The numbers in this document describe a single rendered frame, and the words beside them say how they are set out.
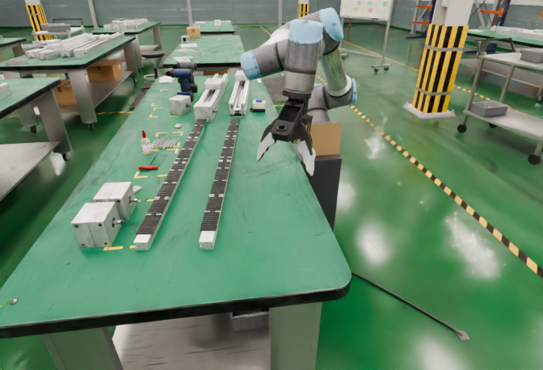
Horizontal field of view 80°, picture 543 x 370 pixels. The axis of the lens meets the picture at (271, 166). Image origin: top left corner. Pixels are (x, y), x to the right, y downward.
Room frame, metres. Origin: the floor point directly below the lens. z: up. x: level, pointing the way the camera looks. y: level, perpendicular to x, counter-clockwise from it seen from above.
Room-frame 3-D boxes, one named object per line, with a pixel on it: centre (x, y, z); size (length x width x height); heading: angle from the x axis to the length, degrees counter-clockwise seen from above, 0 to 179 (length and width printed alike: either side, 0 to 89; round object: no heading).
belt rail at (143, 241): (1.21, 0.39, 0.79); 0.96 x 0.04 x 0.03; 1
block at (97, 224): (0.79, 0.52, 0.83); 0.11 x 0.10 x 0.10; 95
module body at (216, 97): (2.29, 0.40, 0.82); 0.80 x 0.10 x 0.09; 1
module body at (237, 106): (2.29, 0.21, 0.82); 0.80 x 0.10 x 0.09; 1
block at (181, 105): (1.98, 0.56, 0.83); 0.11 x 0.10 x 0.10; 68
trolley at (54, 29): (6.16, 3.69, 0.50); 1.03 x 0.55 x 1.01; 13
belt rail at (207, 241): (1.21, 0.20, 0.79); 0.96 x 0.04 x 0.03; 1
